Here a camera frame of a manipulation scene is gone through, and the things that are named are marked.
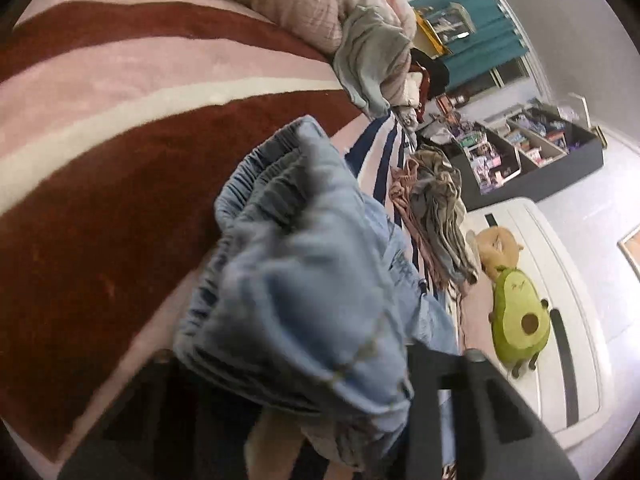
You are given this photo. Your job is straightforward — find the light blue denim pants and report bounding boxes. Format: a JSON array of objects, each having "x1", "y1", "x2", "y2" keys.
[{"x1": 175, "y1": 116, "x2": 457, "y2": 474}]

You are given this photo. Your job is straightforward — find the white bed headboard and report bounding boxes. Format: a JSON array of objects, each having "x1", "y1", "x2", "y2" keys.
[{"x1": 462, "y1": 198, "x2": 614, "y2": 450}]

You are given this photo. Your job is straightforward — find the green avocado plush toy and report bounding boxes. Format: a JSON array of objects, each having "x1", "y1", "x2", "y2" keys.
[{"x1": 488, "y1": 266, "x2": 551, "y2": 379}]

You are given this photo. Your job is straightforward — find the pink ribbed pillow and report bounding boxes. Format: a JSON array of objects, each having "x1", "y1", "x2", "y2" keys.
[{"x1": 459, "y1": 272, "x2": 497, "y2": 361}]

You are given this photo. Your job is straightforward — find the tan plush animal toy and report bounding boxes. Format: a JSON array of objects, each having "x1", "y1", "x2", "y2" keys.
[{"x1": 466, "y1": 226, "x2": 524, "y2": 282}]

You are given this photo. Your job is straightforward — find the framed portrait photo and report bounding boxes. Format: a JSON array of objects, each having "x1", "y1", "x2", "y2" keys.
[{"x1": 617, "y1": 226, "x2": 640, "y2": 278}]

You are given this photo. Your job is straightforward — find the stack of folded clothes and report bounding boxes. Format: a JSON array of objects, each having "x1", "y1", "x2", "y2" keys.
[{"x1": 388, "y1": 146, "x2": 480, "y2": 289}]

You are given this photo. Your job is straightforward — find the dark tall bookshelf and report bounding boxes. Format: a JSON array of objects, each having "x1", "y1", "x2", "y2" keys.
[{"x1": 418, "y1": 106, "x2": 603, "y2": 210}]

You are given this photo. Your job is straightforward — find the striped fleece bed blanket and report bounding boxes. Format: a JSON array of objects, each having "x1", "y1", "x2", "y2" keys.
[{"x1": 0, "y1": 0, "x2": 467, "y2": 480}]

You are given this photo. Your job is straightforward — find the pile of clothes on chair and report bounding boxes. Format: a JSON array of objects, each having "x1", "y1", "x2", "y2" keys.
[{"x1": 409, "y1": 48, "x2": 450, "y2": 122}]

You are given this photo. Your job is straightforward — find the teal curtain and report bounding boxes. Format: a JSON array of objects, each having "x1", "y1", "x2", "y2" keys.
[{"x1": 410, "y1": 0, "x2": 528, "y2": 90}]

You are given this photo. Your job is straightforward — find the yellow shelf unit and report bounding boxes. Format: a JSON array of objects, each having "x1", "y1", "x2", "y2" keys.
[{"x1": 413, "y1": 6, "x2": 454, "y2": 58}]

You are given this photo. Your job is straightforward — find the glass display case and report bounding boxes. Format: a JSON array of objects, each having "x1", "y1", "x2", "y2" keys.
[{"x1": 426, "y1": 2, "x2": 476, "y2": 44}]

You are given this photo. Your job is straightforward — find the grey green crumpled garment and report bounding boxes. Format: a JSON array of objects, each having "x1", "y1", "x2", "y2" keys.
[{"x1": 332, "y1": 6, "x2": 411, "y2": 118}]

